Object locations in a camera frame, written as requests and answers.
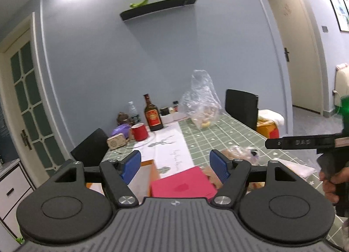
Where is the orange and red box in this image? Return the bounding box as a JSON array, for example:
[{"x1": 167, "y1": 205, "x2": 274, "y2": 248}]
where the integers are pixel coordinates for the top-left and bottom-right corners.
[{"x1": 256, "y1": 121, "x2": 280, "y2": 138}]

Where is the red box with clear side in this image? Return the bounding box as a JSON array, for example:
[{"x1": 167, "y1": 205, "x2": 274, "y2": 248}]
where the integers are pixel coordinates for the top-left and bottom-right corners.
[{"x1": 151, "y1": 166, "x2": 218, "y2": 201}]

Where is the framed wall picture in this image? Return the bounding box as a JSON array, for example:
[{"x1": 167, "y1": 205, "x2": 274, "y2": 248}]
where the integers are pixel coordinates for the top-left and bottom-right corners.
[{"x1": 326, "y1": 0, "x2": 349, "y2": 33}]

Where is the white printed table runner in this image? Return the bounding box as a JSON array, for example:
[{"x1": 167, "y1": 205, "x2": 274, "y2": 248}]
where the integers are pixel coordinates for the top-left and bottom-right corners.
[{"x1": 128, "y1": 120, "x2": 196, "y2": 177}]

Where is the brown figurine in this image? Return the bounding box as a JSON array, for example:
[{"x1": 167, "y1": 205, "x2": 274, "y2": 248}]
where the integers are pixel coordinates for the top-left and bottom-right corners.
[{"x1": 117, "y1": 112, "x2": 130, "y2": 126}]

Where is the white box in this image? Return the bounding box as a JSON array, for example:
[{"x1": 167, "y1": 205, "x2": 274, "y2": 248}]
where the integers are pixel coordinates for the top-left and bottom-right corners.
[{"x1": 161, "y1": 111, "x2": 189, "y2": 123}]

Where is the glass panel door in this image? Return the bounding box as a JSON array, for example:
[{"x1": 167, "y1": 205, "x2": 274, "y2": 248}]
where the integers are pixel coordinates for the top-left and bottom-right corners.
[{"x1": 0, "y1": 27, "x2": 55, "y2": 177}]

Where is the white fluffy towel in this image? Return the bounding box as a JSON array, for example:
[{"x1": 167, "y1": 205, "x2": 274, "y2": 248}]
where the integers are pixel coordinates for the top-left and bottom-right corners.
[{"x1": 258, "y1": 109, "x2": 286, "y2": 126}]

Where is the purple pouch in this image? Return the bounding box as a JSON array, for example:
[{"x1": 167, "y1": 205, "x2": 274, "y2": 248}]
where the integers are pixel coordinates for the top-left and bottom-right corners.
[{"x1": 110, "y1": 124, "x2": 132, "y2": 138}]

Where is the white drawer cabinet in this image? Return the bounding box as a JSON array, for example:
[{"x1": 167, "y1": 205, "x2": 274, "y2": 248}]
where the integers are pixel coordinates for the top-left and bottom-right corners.
[{"x1": 0, "y1": 158, "x2": 36, "y2": 231}]

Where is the cream door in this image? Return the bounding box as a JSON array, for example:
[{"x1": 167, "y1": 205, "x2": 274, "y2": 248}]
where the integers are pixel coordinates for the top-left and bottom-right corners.
[{"x1": 266, "y1": 0, "x2": 325, "y2": 114}]

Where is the small wooden speaker box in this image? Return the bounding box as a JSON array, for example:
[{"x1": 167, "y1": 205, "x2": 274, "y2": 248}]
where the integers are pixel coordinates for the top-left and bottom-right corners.
[{"x1": 106, "y1": 133, "x2": 127, "y2": 149}]

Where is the brown liquor bottle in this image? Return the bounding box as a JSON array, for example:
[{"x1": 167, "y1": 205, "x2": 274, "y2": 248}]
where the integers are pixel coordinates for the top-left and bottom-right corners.
[{"x1": 144, "y1": 94, "x2": 164, "y2": 132}]

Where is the plastic wrapped beige plush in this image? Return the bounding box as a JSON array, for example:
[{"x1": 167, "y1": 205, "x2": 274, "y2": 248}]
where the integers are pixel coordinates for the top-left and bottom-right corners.
[{"x1": 219, "y1": 145, "x2": 263, "y2": 166}]

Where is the clear plastic bag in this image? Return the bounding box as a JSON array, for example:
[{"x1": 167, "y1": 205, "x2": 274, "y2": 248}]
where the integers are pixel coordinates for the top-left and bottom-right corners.
[{"x1": 180, "y1": 69, "x2": 222, "y2": 130}]

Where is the black wall shelf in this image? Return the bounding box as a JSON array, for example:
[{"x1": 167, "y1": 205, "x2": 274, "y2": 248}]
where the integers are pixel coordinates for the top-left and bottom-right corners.
[{"x1": 120, "y1": 0, "x2": 199, "y2": 22}]

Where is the clear water bottle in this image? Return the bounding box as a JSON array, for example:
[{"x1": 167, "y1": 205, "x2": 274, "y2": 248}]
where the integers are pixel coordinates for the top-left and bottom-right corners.
[{"x1": 128, "y1": 101, "x2": 140, "y2": 125}]

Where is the green checked tablecloth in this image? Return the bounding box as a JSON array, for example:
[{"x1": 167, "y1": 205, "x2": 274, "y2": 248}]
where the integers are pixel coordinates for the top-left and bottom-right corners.
[{"x1": 99, "y1": 113, "x2": 349, "y2": 242}]

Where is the green plant ornament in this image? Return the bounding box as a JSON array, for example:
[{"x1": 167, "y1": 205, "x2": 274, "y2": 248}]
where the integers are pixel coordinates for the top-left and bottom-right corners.
[{"x1": 129, "y1": 0, "x2": 152, "y2": 9}]

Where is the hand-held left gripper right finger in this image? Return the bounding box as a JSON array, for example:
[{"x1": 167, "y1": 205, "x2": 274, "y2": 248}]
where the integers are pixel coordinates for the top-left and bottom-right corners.
[{"x1": 209, "y1": 149, "x2": 300, "y2": 208}]

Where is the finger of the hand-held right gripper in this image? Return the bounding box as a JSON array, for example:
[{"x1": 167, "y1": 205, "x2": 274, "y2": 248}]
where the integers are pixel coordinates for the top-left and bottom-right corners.
[{"x1": 265, "y1": 134, "x2": 339, "y2": 149}]

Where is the red mug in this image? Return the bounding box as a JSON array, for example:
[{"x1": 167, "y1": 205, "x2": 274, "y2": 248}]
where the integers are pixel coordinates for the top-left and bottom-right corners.
[{"x1": 131, "y1": 123, "x2": 149, "y2": 142}]

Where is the person's right hand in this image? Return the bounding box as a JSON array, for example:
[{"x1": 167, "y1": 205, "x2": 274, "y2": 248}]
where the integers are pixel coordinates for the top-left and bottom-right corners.
[{"x1": 320, "y1": 166, "x2": 349, "y2": 204}]

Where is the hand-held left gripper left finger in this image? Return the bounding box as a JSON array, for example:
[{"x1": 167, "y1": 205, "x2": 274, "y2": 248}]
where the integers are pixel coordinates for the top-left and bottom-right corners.
[{"x1": 51, "y1": 150, "x2": 142, "y2": 208}]

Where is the black chair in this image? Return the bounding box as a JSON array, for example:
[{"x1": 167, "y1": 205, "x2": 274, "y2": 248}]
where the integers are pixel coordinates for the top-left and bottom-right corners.
[
  {"x1": 70, "y1": 128, "x2": 109, "y2": 167},
  {"x1": 225, "y1": 89, "x2": 259, "y2": 132}
]

